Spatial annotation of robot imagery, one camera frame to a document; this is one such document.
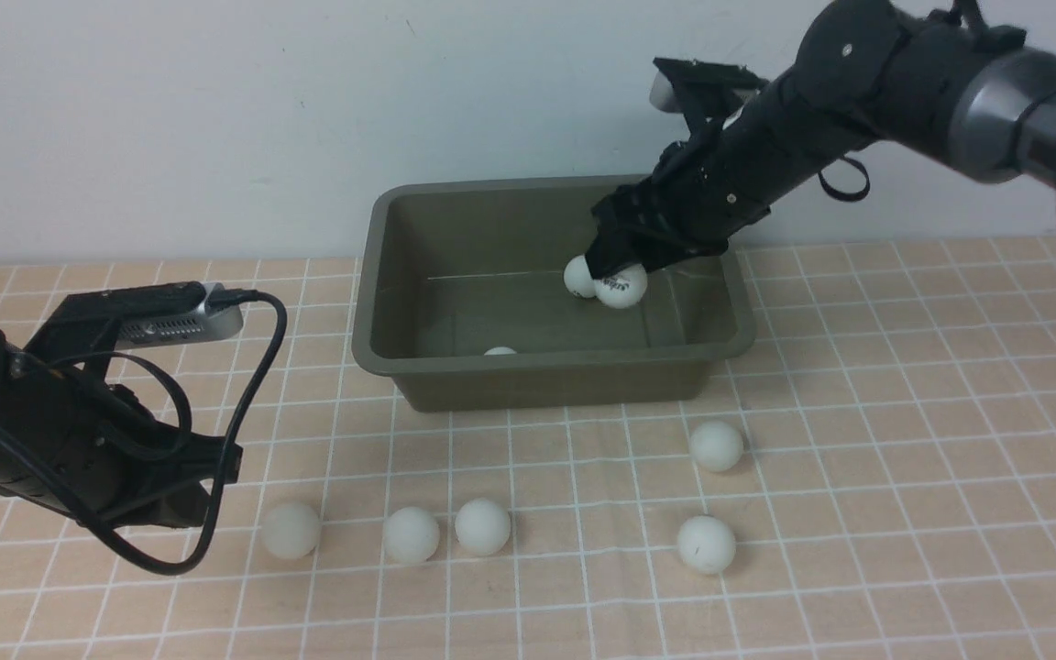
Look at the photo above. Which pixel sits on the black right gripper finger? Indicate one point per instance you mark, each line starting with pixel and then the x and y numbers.
pixel 609 255

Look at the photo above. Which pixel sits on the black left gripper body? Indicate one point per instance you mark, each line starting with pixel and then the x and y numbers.
pixel 169 475

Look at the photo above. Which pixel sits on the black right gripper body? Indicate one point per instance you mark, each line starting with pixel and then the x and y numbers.
pixel 689 206

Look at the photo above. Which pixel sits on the white ping-pong ball top logo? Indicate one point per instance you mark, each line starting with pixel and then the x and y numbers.
pixel 625 289

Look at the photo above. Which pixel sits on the plain white ping-pong ball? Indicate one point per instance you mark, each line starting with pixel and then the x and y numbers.
pixel 716 446

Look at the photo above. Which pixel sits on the white ping-pong ball with speck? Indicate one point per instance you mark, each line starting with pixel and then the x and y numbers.
pixel 706 545

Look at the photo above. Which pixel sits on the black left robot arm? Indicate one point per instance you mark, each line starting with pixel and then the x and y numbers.
pixel 39 407

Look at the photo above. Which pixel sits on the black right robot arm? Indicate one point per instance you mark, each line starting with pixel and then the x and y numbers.
pixel 973 97

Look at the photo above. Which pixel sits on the olive green plastic bin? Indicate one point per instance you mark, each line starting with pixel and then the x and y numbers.
pixel 452 269

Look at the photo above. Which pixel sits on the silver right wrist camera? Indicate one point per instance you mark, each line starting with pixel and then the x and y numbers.
pixel 702 91

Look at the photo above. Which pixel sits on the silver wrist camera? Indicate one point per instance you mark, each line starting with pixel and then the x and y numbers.
pixel 200 322
pixel 702 91

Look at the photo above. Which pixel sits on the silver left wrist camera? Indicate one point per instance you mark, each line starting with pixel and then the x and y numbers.
pixel 200 322

